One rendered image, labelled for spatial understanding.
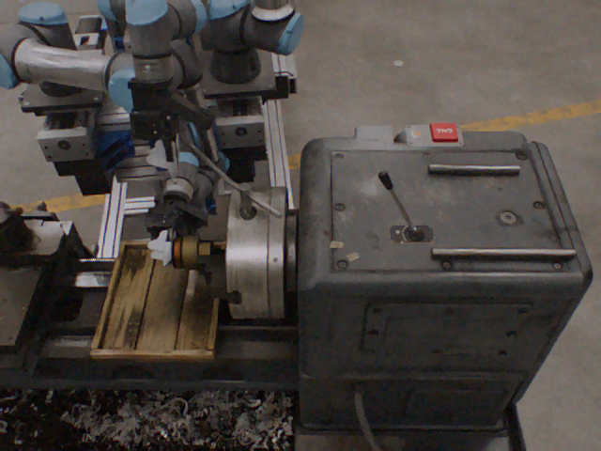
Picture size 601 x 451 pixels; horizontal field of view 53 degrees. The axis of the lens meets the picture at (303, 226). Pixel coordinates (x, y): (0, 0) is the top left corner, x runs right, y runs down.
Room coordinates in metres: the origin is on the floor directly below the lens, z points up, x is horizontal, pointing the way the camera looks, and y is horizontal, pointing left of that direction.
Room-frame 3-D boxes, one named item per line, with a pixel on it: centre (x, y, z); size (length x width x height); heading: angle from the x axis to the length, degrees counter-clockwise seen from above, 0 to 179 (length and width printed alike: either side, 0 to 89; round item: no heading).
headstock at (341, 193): (0.90, -0.29, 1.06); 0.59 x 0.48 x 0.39; 88
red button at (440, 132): (1.11, -0.34, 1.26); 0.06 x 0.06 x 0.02; 88
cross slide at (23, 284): (0.93, 0.76, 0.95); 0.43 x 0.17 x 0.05; 178
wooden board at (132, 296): (0.90, 0.37, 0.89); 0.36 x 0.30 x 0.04; 178
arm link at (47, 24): (1.47, 0.69, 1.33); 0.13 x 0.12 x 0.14; 155
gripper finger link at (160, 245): (0.90, 0.34, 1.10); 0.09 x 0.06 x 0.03; 177
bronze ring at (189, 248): (0.90, 0.26, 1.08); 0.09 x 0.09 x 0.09; 0
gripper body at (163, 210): (1.01, 0.34, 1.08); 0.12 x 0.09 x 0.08; 177
